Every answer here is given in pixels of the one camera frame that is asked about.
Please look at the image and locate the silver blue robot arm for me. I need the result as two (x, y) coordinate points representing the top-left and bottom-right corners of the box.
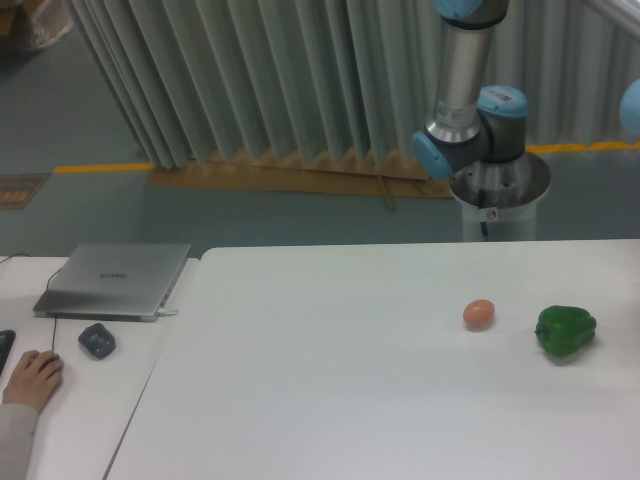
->
(412, 1), (639, 210)

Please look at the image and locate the cardboard box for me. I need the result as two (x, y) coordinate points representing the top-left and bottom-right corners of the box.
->
(0, 0), (22, 37)

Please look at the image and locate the green bell pepper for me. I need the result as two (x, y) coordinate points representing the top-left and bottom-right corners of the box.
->
(534, 305), (597, 359)

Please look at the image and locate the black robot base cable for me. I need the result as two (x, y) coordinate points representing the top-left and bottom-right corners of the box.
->
(477, 188), (490, 243)

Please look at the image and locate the person's bare hand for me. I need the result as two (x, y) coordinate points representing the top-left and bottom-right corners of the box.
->
(2, 350), (64, 414)

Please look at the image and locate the pale green pleated curtain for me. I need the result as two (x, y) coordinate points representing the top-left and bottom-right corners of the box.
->
(68, 1), (639, 169)

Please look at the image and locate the brown egg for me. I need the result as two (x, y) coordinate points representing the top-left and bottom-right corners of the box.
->
(463, 299), (495, 330)

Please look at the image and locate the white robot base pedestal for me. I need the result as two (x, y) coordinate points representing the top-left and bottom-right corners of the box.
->
(449, 152), (551, 242)

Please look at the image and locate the black keyboard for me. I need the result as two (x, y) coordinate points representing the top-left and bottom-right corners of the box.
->
(0, 330), (16, 374)

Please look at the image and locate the clear plastic bag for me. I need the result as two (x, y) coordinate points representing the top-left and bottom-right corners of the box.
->
(11, 0), (74, 52)

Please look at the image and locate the black mouse cable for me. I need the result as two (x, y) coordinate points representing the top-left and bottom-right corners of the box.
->
(0, 253), (68, 353)

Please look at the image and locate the silver closed laptop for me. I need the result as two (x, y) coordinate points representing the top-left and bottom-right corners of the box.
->
(33, 243), (191, 321)

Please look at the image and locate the dark grey small gadget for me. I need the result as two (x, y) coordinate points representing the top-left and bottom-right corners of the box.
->
(78, 323), (117, 360)

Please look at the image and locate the white laptop plug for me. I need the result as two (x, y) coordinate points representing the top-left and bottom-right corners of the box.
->
(157, 309), (178, 317)

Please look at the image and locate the brown cardboard sheet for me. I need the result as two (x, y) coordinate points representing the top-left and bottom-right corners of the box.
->
(146, 148), (452, 211)

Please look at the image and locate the beige sleeved forearm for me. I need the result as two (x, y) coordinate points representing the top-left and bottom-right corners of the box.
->
(1, 404), (39, 479)

